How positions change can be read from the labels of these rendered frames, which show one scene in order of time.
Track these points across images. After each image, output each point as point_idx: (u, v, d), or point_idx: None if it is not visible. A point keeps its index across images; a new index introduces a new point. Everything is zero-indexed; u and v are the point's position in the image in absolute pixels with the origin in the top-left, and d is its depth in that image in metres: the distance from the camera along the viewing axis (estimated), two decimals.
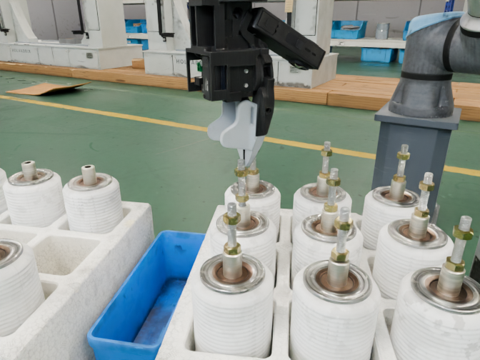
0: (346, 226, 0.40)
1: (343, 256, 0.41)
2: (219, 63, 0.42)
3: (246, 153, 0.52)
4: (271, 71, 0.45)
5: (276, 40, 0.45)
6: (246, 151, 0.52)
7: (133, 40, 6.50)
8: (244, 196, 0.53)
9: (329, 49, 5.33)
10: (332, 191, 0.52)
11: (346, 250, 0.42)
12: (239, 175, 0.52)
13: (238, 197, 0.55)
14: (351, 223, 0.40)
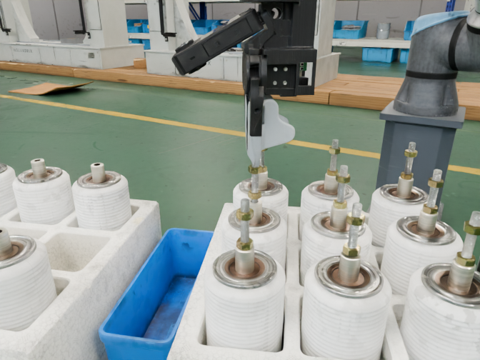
0: (358, 221, 0.40)
1: (355, 251, 0.42)
2: None
3: (256, 153, 0.52)
4: None
5: None
6: None
7: (133, 40, 6.51)
8: None
9: None
10: (341, 188, 0.52)
11: (358, 245, 0.42)
12: (261, 169, 0.53)
13: (253, 198, 0.54)
14: (363, 218, 0.40)
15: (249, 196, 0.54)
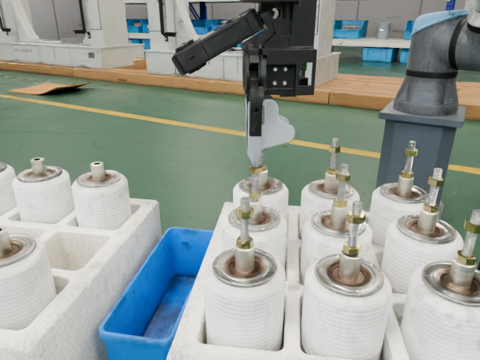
0: (359, 220, 0.40)
1: (355, 250, 0.42)
2: None
3: (256, 153, 0.52)
4: None
5: None
6: None
7: (133, 40, 6.51)
8: (256, 193, 0.54)
9: None
10: (341, 187, 0.52)
11: (358, 243, 0.42)
12: (251, 172, 0.53)
13: (251, 193, 0.55)
14: (363, 216, 0.40)
15: (256, 192, 0.55)
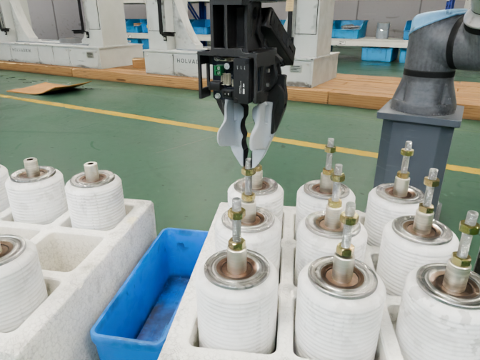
0: (352, 221, 0.40)
1: (348, 251, 0.41)
2: (260, 63, 0.41)
3: (245, 153, 0.52)
4: (280, 69, 0.47)
5: (278, 39, 0.47)
6: (245, 152, 0.52)
7: (133, 39, 6.50)
8: (245, 192, 0.54)
9: None
10: (336, 188, 0.51)
11: (352, 245, 0.42)
12: (248, 169, 0.53)
13: (253, 199, 0.54)
14: (356, 217, 0.40)
15: (249, 199, 0.53)
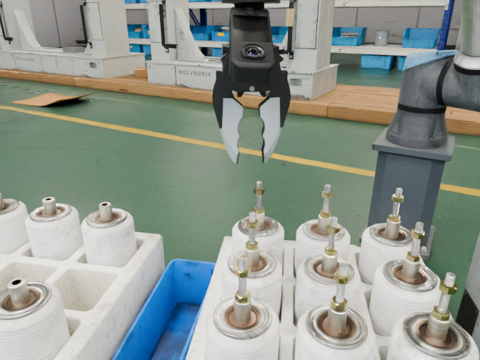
0: (345, 281, 0.45)
1: (342, 306, 0.46)
2: None
3: (261, 151, 0.53)
4: (223, 69, 0.47)
5: None
6: (261, 150, 0.53)
7: (134, 45, 6.56)
8: (248, 243, 0.59)
9: (329, 56, 5.38)
10: (331, 238, 0.57)
11: (345, 299, 0.47)
12: (247, 223, 0.58)
13: (256, 245, 0.60)
14: (348, 277, 0.45)
15: (257, 246, 0.59)
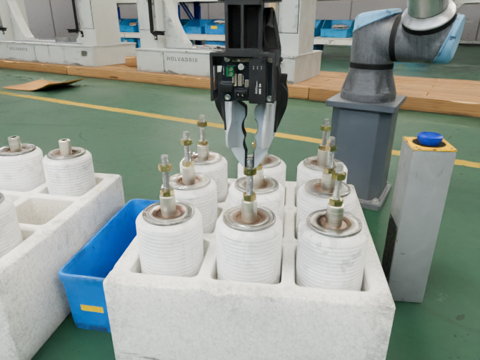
0: (244, 168, 0.53)
1: (244, 193, 0.54)
2: (276, 63, 0.41)
3: (246, 154, 0.52)
4: (280, 68, 0.48)
5: (276, 38, 0.48)
6: (246, 153, 0.52)
7: (129, 39, 6.62)
8: (184, 161, 0.66)
9: (321, 48, 5.45)
10: None
11: (246, 195, 0.53)
12: (182, 141, 0.65)
13: (192, 163, 0.67)
14: (243, 167, 0.52)
15: (192, 164, 0.66)
